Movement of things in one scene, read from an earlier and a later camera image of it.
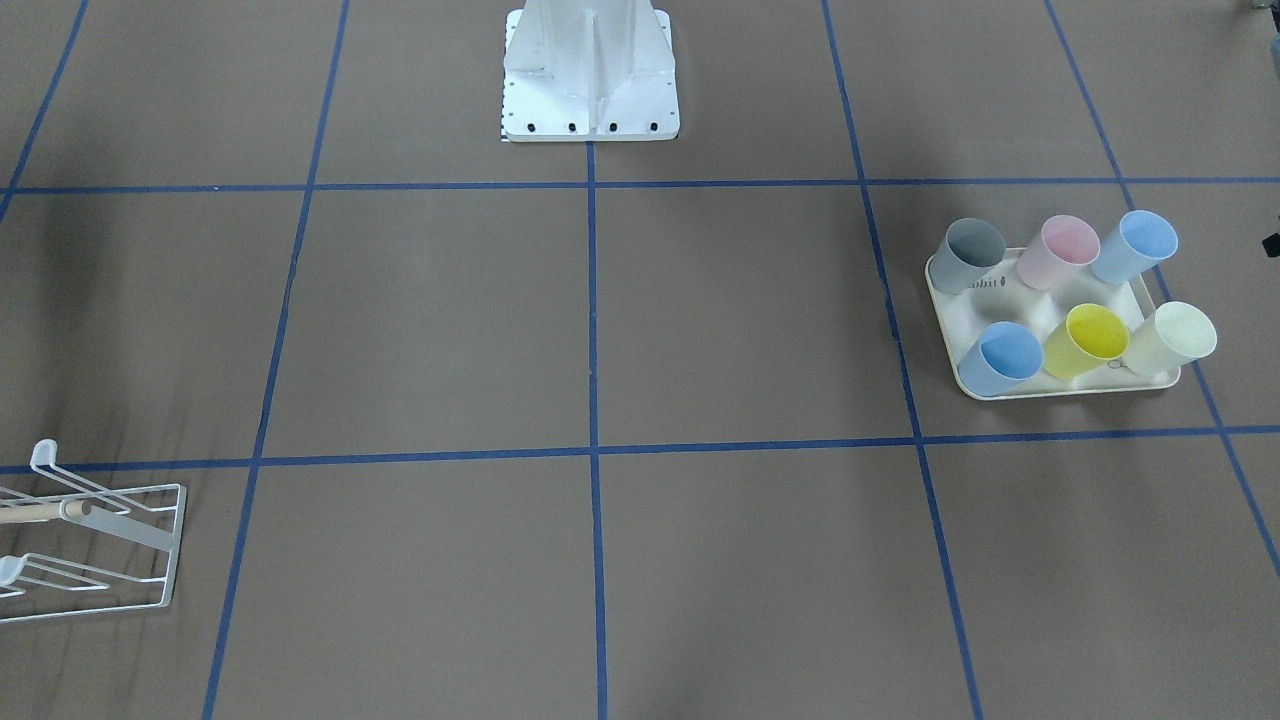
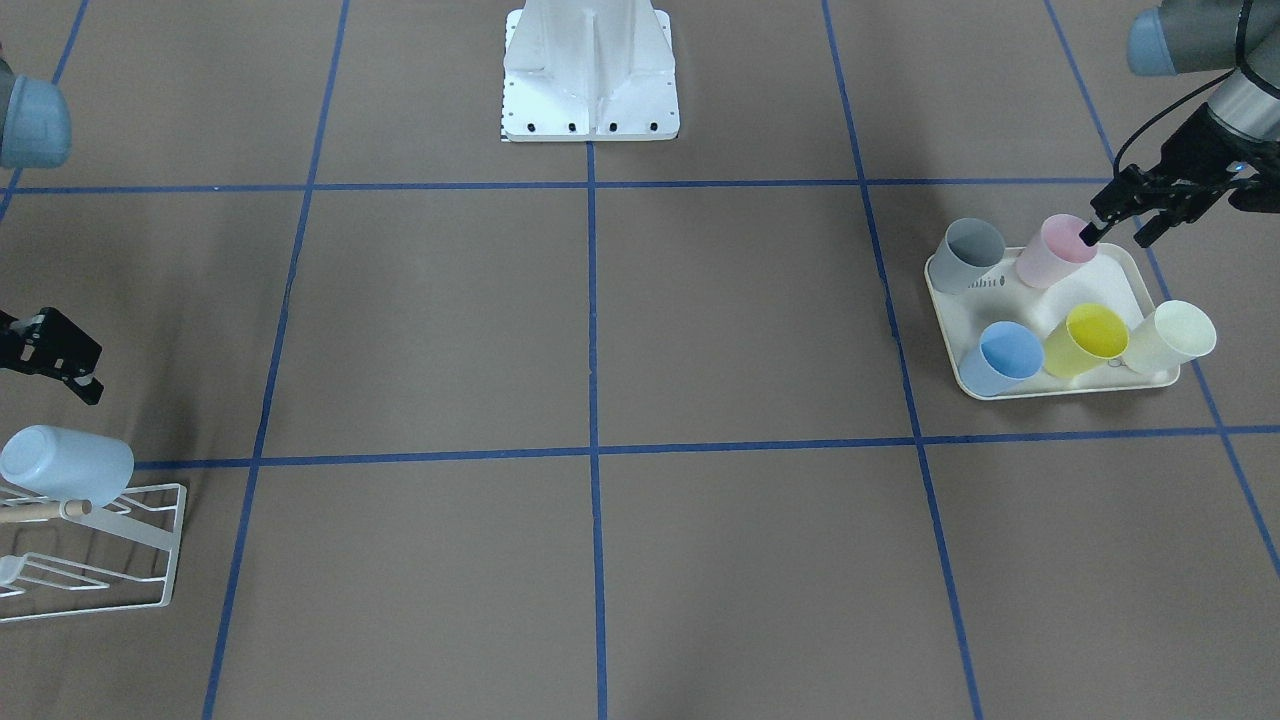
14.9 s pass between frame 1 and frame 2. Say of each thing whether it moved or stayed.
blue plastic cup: stayed
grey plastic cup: stayed
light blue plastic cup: moved
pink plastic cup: stayed
